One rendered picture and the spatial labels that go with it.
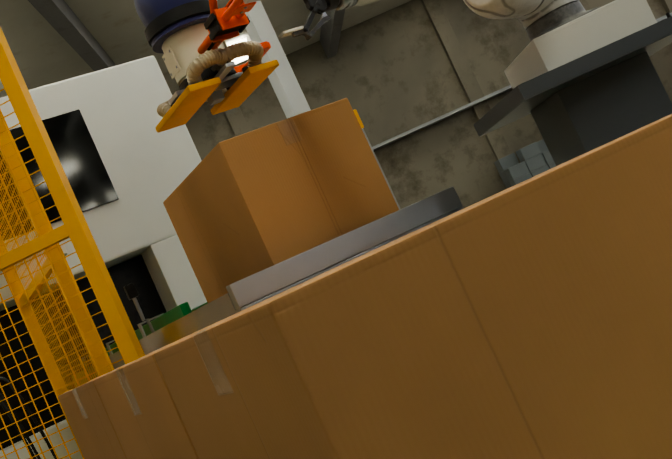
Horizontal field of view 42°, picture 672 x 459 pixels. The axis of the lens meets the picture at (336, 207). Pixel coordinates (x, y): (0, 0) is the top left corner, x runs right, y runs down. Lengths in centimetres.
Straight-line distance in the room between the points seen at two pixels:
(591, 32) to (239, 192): 95
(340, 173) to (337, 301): 157
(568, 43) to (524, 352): 147
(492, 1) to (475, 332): 141
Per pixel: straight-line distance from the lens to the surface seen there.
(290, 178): 225
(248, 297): 206
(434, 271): 80
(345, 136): 235
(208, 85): 242
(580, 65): 213
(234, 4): 230
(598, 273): 92
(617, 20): 229
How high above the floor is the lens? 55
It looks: 3 degrees up
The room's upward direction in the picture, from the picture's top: 25 degrees counter-clockwise
